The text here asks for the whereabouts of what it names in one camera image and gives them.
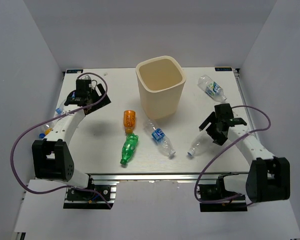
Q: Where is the clear unlabelled plastic bottle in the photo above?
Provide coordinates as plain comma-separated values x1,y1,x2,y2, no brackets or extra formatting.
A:
187,131,212,157

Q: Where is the orange plastic bottle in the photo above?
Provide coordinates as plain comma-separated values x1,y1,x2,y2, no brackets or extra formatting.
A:
123,110,136,134

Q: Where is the green plastic bottle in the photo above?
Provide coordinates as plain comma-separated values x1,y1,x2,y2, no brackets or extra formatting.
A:
120,133,139,166

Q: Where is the clear bottle blue label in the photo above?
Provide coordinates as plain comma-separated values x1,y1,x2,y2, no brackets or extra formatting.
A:
144,119,176,158
55,100,66,115

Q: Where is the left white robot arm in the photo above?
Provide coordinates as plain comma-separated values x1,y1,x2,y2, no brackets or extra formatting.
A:
32,79,111,200

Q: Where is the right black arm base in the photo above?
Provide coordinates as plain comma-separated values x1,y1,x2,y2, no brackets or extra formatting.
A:
197,174,247,213

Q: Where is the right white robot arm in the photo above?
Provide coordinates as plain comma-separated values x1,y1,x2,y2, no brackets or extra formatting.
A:
194,103,290,204

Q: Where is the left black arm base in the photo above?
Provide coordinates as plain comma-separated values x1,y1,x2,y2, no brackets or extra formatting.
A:
63,181,117,210

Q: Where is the cream plastic bin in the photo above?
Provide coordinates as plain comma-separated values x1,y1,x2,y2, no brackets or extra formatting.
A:
135,55,186,120

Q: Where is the black logo sticker left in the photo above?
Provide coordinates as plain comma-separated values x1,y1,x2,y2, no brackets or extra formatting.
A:
66,69,83,74

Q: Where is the clear bottle green white label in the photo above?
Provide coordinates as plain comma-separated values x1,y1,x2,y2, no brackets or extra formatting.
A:
197,75,227,103

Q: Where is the clear bottle yellow label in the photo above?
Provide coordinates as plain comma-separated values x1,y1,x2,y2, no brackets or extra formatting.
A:
41,121,55,135

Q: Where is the black XDOF logo sticker right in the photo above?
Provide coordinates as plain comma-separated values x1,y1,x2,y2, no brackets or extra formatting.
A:
214,67,233,72

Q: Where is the small bottle blue label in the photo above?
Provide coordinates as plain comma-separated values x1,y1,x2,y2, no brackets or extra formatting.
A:
39,133,45,139

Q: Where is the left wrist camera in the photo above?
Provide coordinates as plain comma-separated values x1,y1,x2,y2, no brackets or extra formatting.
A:
78,74,92,82

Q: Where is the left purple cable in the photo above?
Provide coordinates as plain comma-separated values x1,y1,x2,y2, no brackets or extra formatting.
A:
10,72,113,210

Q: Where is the purple cable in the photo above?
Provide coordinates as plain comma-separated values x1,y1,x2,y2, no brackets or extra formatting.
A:
10,72,113,210
194,105,271,207

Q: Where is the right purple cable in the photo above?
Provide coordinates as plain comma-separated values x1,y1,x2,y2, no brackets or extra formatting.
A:
194,105,271,207

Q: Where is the aluminium front rail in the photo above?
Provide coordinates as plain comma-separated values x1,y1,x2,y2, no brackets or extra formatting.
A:
90,172,248,182

